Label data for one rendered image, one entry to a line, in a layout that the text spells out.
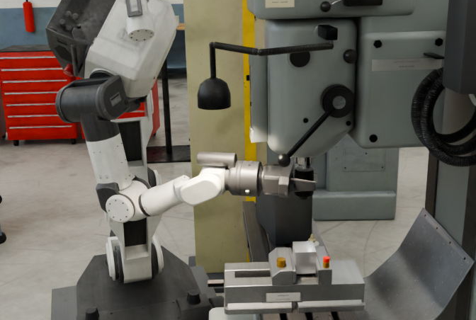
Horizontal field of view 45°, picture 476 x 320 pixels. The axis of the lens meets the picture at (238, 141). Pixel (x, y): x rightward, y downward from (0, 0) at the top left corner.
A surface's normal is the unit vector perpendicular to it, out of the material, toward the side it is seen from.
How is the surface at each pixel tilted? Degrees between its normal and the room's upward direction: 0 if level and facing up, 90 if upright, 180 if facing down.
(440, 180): 90
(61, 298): 0
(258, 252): 0
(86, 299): 0
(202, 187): 103
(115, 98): 82
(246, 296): 90
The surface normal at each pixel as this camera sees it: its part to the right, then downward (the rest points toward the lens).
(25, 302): -0.02, -0.96
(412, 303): -0.72, -0.65
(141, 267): 0.28, 0.48
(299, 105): 0.06, 0.28
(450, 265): -0.90, -0.40
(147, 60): 0.81, 0.07
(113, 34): 0.22, -0.29
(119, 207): -0.29, 0.33
